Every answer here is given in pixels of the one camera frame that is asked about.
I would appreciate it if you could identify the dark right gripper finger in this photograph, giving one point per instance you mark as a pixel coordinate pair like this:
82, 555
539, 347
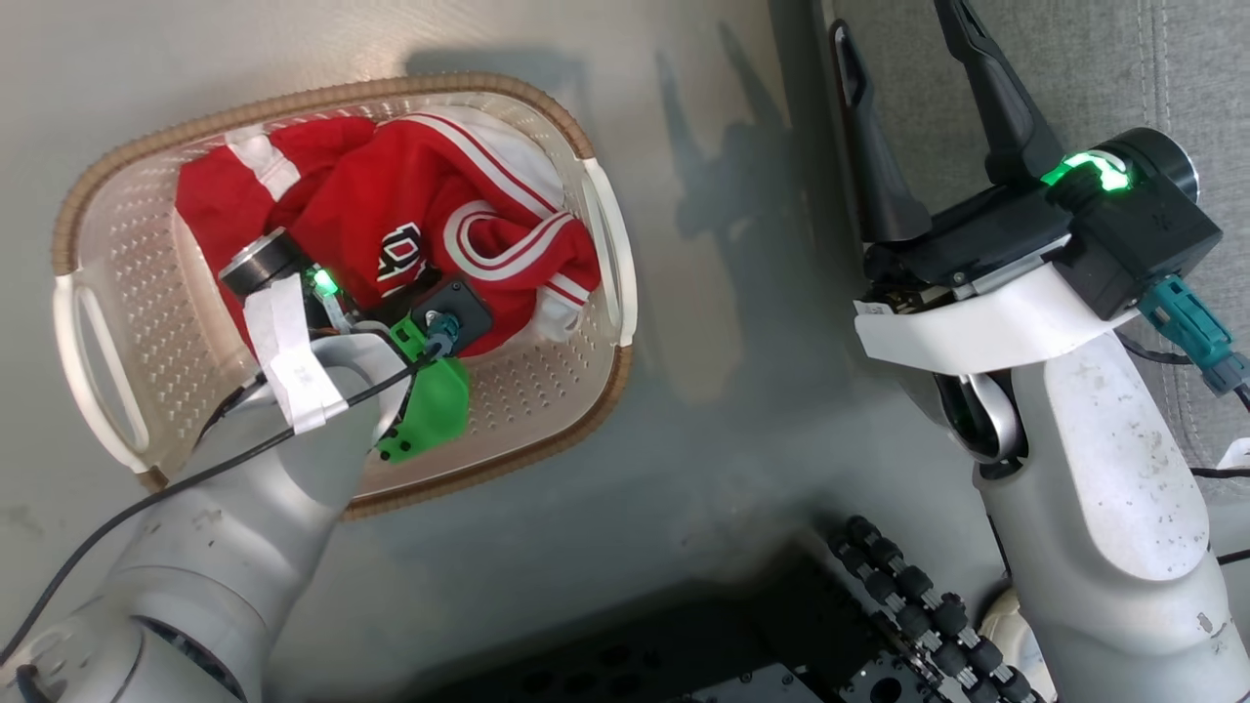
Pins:
1006, 107
879, 166

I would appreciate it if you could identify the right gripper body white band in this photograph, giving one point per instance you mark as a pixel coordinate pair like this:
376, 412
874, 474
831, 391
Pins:
977, 322

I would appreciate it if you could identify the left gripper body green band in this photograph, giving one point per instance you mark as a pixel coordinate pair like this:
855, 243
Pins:
435, 400

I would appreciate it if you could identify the red jersey with logo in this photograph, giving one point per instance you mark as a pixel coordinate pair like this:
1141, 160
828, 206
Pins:
391, 186

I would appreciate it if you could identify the red garment wide white stripe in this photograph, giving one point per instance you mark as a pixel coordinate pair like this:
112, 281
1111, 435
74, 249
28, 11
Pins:
210, 195

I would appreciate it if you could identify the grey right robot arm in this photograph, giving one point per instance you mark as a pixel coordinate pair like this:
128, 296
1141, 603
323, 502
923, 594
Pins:
1113, 508

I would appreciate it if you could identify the white perforated laundry basket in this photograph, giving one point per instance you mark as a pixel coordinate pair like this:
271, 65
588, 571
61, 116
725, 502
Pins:
127, 244

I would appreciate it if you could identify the grey fabric sofa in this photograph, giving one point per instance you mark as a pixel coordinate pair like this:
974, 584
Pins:
1104, 59

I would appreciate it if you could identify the white tape strip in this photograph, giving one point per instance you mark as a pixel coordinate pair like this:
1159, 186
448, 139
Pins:
293, 361

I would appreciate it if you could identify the white cloth piece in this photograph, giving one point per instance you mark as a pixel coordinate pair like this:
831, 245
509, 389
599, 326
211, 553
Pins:
532, 166

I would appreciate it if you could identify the black roller omni wheel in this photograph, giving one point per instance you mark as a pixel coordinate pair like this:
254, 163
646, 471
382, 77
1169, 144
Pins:
918, 596

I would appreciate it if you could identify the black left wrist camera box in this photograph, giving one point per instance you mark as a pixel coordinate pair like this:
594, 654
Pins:
459, 308

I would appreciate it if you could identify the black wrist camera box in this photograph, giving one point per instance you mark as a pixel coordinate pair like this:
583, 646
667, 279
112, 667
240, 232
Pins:
1143, 239
459, 308

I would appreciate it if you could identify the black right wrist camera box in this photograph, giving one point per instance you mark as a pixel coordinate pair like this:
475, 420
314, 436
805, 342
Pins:
1143, 239

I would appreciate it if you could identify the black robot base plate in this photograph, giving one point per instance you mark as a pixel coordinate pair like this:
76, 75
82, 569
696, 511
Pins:
684, 654

